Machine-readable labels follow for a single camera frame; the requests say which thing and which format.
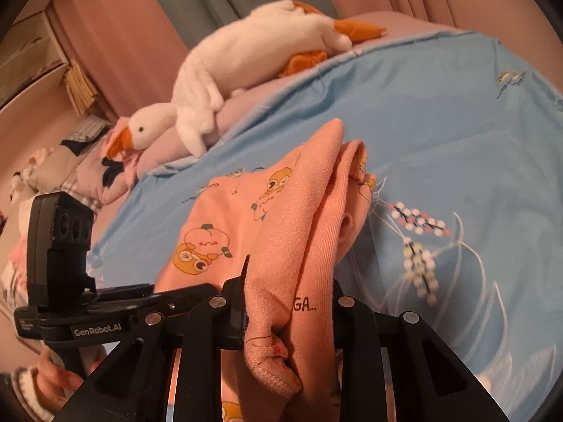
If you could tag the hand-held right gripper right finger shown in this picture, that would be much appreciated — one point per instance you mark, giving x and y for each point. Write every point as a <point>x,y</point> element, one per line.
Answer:
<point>347,325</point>

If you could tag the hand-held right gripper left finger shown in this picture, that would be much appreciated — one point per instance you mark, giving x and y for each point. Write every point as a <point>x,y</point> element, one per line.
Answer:
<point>233,316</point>

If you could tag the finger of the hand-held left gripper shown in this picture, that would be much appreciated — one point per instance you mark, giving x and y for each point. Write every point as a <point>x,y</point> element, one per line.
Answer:
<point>184,301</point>
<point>127,291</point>

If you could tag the orange printed long-sleeve shirt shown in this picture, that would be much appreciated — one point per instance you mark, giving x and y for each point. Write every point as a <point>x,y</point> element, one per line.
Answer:
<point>286,228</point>

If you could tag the pile of pink clothes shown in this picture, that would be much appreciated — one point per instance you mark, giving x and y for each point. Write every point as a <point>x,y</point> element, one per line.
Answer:
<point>17,255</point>

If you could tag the person's left hand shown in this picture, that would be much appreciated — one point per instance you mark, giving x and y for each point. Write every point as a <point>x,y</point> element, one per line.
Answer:
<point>61,373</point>

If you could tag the plaid pillow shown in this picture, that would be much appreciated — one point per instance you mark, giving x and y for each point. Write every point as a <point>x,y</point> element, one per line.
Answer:
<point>85,193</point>

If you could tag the small cream plush toys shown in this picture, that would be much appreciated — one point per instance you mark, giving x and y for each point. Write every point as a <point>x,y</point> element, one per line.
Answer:
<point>26,176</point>

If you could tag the grey beige pillow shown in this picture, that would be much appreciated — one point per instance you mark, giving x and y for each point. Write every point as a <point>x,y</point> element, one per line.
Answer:
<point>52,167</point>

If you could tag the dark blue cloth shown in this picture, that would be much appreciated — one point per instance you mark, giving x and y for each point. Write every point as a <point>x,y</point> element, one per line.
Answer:
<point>111,173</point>

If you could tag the navy cloth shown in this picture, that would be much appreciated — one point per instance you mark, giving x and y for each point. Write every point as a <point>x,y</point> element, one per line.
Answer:
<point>74,146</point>

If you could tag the blue striped cloth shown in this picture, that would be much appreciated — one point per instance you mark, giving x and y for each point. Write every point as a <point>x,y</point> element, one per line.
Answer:
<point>90,127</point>

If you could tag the lilac pillow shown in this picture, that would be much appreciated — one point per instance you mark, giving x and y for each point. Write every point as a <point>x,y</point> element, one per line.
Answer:
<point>160,151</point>

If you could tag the yellow hanging tassel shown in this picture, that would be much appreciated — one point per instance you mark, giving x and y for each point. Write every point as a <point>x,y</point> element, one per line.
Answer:
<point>81,88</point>

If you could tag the wooden shelf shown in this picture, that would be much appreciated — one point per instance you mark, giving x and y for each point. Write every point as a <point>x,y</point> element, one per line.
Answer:
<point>31,48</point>

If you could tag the blue floral blanket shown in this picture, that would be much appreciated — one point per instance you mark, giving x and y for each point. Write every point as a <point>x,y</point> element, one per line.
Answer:
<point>440,140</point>

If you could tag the white goose plush toy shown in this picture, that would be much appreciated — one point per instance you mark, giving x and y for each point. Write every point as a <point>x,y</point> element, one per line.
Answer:
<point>246,48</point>

